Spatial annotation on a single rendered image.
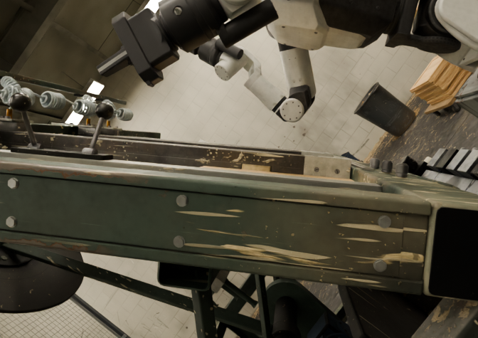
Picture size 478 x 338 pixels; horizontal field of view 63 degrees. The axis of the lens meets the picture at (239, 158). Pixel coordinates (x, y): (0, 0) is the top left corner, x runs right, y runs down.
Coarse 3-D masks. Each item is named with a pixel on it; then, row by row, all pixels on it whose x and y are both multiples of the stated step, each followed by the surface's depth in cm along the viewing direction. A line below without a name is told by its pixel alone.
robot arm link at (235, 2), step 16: (192, 0) 57; (208, 0) 57; (224, 0) 57; (240, 0) 54; (256, 0) 60; (208, 16) 57; (224, 16) 59; (240, 16) 60; (256, 16) 59; (272, 16) 59; (208, 32) 59; (224, 32) 60; (240, 32) 60
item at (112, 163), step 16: (48, 160) 78; (64, 160) 77; (80, 160) 77; (96, 160) 76; (112, 160) 78; (224, 176) 73; (240, 176) 72; (256, 176) 72; (272, 176) 72; (288, 176) 73
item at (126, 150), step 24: (0, 120) 119; (0, 144) 119; (24, 144) 118; (48, 144) 117; (72, 144) 116; (96, 144) 115; (120, 144) 114; (144, 144) 113; (168, 144) 112; (240, 168) 109; (288, 168) 107; (312, 168) 106; (336, 168) 105
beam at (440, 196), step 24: (384, 192) 67; (408, 192) 54; (432, 192) 55; (456, 192) 58; (432, 216) 44; (456, 216) 44; (432, 240) 44; (456, 240) 44; (432, 264) 44; (456, 264) 44; (432, 288) 44; (456, 288) 44
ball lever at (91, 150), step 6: (102, 102) 83; (96, 108) 82; (102, 108) 82; (108, 108) 82; (96, 114) 83; (102, 114) 82; (108, 114) 82; (102, 120) 82; (96, 132) 81; (96, 138) 80; (90, 144) 79; (84, 150) 78; (90, 150) 78; (96, 150) 79
